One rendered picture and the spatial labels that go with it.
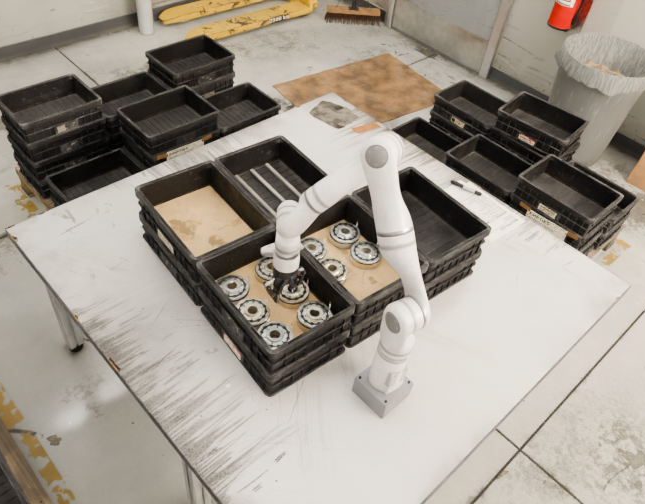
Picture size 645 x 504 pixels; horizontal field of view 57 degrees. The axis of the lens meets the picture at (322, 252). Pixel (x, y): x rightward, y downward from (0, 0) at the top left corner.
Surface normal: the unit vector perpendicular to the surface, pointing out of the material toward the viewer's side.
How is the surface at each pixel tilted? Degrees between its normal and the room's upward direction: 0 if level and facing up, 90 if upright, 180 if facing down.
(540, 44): 90
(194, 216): 0
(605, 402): 0
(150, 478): 0
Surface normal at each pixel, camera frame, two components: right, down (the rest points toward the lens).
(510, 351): 0.10, -0.70
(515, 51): -0.72, 0.44
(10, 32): 0.68, 0.57
